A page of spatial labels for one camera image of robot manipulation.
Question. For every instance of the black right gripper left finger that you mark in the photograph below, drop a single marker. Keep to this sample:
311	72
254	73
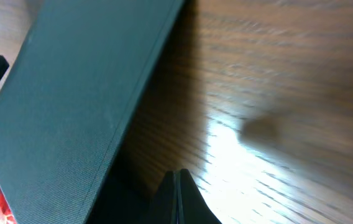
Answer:
163	207

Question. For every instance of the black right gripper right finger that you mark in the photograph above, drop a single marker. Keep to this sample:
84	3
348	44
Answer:
192	208

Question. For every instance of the dark green gift box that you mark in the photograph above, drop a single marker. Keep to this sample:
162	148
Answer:
68	100

